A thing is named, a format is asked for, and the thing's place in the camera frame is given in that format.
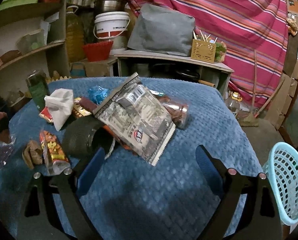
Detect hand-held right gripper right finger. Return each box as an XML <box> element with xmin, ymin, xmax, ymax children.
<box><xmin>196</xmin><ymin>144</ymin><xmax>284</xmax><ymax>240</ymax></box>

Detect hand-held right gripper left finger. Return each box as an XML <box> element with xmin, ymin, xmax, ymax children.
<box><xmin>17</xmin><ymin>147</ymin><xmax>107</xmax><ymax>240</ymax></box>

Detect black cylindrical container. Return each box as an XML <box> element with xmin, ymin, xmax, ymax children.
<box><xmin>62</xmin><ymin>117</ymin><xmax>116</xmax><ymax>159</ymax></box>

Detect orange printed snack packet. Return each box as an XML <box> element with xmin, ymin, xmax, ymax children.
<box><xmin>39</xmin><ymin>130</ymin><xmax>71</xmax><ymax>175</ymax></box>

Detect brown paper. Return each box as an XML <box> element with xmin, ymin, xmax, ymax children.
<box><xmin>22</xmin><ymin>140</ymin><xmax>43</xmax><ymax>170</ymax></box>

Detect large silver snack bag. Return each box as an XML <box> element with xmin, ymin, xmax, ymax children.
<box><xmin>93</xmin><ymin>72</ymin><xmax>176</xmax><ymax>167</ymax></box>

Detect light blue plastic basket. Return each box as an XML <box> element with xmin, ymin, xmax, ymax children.
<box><xmin>262</xmin><ymin>142</ymin><xmax>298</xmax><ymax>227</ymax></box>

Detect broom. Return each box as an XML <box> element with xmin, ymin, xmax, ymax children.
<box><xmin>239</xmin><ymin>50</ymin><xmax>285</xmax><ymax>127</ymax></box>

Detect yellow and red box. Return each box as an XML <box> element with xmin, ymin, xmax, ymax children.
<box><xmin>73</xmin><ymin>98</ymin><xmax>92</xmax><ymax>118</ymax></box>

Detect clear plastic snack jar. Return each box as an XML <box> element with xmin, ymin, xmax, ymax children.
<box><xmin>154</xmin><ymin>92</ymin><xmax>189</xmax><ymax>130</ymax></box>

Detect blue quilted tablecloth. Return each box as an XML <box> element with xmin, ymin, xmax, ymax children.
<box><xmin>0</xmin><ymin>76</ymin><xmax>264</xmax><ymax>240</ymax></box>

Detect clear bottle with yellow cap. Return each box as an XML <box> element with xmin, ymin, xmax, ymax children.
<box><xmin>225</xmin><ymin>92</ymin><xmax>242</xmax><ymax>118</ymax></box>

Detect red snack packet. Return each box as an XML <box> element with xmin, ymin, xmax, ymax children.
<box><xmin>39</xmin><ymin>106</ymin><xmax>55</xmax><ymax>123</ymax></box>

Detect blue plastic shoe cover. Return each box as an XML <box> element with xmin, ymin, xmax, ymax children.
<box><xmin>88</xmin><ymin>85</ymin><xmax>111</xmax><ymax>105</ymax></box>

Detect purple plastic packet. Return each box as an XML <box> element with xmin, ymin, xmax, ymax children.
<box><xmin>0</xmin><ymin>134</ymin><xmax>17</xmax><ymax>169</ymax></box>

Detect black pan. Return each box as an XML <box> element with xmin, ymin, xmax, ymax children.
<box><xmin>174</xmin><ymin>67</ymin><xmax>202</xmax><ymax>80</ymax></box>

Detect cardboard pieces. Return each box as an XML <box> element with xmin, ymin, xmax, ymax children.
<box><xmin>264</xmin><ymin>60</ymin><xmax>298</xmax><ymax>130</ymax></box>

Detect yellow zigzag-edged tray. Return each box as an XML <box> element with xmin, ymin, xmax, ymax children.
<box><xmin>47</xmin><ymin>70</ymin><xmax>72</xmax><ymax>83</ymax></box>

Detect blue box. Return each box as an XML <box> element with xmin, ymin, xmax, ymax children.
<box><xmin>70</xmin><ymin>62</ymin><xmax>86</xmax><ymax>78</ymax></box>

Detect brown cardboard box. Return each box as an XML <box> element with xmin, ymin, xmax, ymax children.
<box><xmin>84</xmin><ymin>57</ymin><xmax>117</xmax><ymax>77</ymax></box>

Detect yellow perforated stick holder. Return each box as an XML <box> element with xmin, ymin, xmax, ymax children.
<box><xmin>191</xmin><ymin>30</ymin><xmax>217</xmax><ymax>63</ymax></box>

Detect low wooden cabinet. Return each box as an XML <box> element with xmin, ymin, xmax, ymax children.
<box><xmin>114</xmin><ymin>50</ymin><xmax>235</xmax><ymax>95</ymax></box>

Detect red plastic basket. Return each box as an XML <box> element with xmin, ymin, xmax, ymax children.
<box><xmin>83</xmin><ymin>41</ymin><xmax>114</xmax><ymax>62</ymax></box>

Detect wooden shelf unit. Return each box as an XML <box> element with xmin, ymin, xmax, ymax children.
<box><xmin>0</xmin><ymin>0</ymin><xmax>70</xmax><ymax>100</ymax></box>

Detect yellow oil bottle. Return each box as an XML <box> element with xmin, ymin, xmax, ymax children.
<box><xmin>65</xmin><ymin>6</ymin><xmax>86</xmax><ymax>63</ymax></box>

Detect clear plastic container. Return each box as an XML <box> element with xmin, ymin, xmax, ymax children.
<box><xmin>17</xmin><ymin>30</ymin><xmax>46</xmax><ymax>54</ymax></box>

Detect red striped cloth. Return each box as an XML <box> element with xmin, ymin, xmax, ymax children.
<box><xmin>123</xmin><ymin>0</ymin><xmax>289</xmax><ymax>109</ymax></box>

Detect grey cushion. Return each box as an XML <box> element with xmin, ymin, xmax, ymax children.
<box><xmin>126</xmin><ymin>3</ymin><xmax>196</xmax><ymax>57</ymax></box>

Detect white plastic bucket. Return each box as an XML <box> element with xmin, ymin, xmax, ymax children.
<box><xmin>93</xmin><ymin>12</ymin><xmax>131</xmax><ymax>41</ymax></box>

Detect steel pot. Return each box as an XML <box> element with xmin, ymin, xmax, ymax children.
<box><xmin>93</xmin><ymin>0</ymin><xmax>126</xmax><ymax>17</ymax></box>

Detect green plastic tray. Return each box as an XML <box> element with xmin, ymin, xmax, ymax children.
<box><xmin>0</xmin><ymin>0</ymin><xmax>41</xmax><ymax>13</ymax></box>

